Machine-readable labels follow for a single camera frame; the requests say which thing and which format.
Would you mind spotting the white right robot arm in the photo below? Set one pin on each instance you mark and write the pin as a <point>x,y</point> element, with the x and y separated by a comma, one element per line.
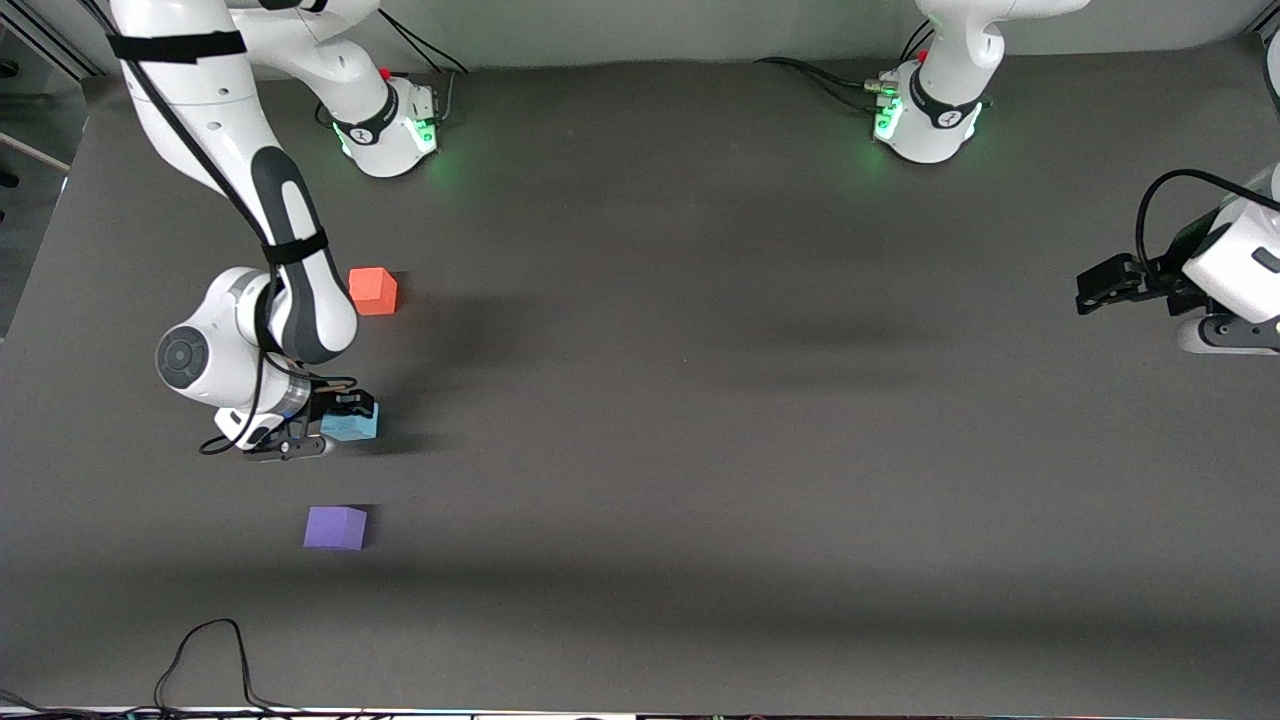
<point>215,100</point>

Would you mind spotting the light blue foam block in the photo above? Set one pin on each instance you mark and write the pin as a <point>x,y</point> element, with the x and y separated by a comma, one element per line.
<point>355,428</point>

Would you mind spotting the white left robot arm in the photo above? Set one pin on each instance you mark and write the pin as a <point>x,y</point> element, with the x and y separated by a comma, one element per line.
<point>935,120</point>

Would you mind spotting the purple foam block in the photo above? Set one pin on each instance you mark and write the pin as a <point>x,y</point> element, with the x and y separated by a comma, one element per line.
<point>335,530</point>

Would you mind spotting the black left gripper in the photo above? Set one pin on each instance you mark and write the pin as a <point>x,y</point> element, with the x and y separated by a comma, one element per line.
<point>1166,274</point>

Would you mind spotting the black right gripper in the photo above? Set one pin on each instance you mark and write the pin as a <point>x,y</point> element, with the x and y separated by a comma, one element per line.
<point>322,404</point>

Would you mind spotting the orange foam block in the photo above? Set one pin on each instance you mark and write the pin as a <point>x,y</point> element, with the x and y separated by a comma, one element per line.
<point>372,292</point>

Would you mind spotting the black metal frame rail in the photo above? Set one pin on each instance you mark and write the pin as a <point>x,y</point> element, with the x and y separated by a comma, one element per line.
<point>45,45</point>

